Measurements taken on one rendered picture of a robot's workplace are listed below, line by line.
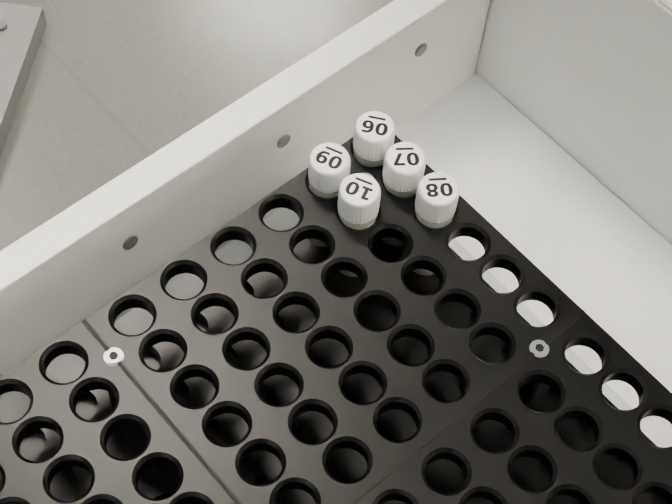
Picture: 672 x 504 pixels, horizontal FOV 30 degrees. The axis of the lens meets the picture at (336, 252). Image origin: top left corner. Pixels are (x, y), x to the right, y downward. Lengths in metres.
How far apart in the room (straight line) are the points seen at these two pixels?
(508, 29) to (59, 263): 0.18
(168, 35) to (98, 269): 1.22
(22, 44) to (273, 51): 0.30
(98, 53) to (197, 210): 1.19
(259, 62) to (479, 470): 1.26
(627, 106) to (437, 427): 0.15
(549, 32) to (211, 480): 0.20
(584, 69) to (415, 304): 0.12
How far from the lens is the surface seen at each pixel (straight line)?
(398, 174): 0.37
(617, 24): 0.42
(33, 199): 1.48
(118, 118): 1.53
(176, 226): 0.41
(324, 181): 0.37
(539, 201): 0.46
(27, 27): 1.60
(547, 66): 0.46
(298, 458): 0.34
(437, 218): 0.37
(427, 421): 0.34
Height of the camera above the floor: 1.21
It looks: 59 degrees down
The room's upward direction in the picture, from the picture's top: 5 degrees clockwise
